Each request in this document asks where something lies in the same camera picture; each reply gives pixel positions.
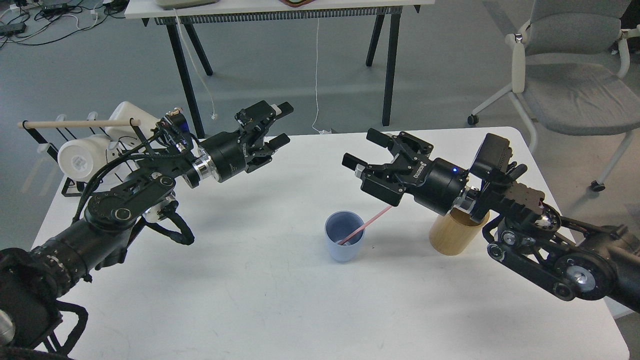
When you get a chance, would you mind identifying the wooden dowel rod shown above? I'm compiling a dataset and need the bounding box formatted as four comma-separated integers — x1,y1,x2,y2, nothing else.
17,118,142,130

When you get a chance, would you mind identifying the blue plastic cup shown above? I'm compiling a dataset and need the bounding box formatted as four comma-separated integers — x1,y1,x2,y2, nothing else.
324,210,365,263

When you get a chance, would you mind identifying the white cable left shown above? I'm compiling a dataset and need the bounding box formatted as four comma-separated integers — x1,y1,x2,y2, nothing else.
172,8,219,121

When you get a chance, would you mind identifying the bamboo cylinder holder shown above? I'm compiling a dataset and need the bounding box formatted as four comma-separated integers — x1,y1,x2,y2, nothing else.
429,208,490,256

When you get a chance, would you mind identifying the white hanging cable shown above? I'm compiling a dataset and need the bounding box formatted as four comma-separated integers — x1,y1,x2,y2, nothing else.
311,17,332,136

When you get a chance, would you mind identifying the floor cables pile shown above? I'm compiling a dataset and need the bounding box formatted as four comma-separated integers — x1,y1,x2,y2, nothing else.
0,0,130,49

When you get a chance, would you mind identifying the grey office chair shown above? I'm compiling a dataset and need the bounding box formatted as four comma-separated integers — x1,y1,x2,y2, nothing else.
467,0,639,192

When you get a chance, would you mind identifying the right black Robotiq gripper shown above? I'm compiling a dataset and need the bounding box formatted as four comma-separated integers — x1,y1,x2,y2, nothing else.
342,128,469,215

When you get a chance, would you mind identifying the background white table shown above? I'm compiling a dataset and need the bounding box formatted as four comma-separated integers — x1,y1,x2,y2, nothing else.
125,0,434,136

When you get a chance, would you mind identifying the pink chopstick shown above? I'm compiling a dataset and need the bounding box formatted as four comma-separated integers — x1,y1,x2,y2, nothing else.
337,205,393,246

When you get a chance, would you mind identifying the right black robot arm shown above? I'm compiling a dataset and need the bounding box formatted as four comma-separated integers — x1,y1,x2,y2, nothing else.
342,129,640,312

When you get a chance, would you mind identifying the black wire cup rack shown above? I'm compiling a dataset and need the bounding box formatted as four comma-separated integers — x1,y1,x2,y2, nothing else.
18,117,158,183

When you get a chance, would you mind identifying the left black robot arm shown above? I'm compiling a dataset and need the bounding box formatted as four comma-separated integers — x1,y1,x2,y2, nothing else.
1,101,294,360

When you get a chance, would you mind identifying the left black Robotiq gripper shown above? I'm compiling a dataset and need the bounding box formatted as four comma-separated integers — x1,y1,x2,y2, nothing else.
190,100,294,188

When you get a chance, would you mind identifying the white cup on rack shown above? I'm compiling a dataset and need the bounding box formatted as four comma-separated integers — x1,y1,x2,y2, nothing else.
104,101,163,151

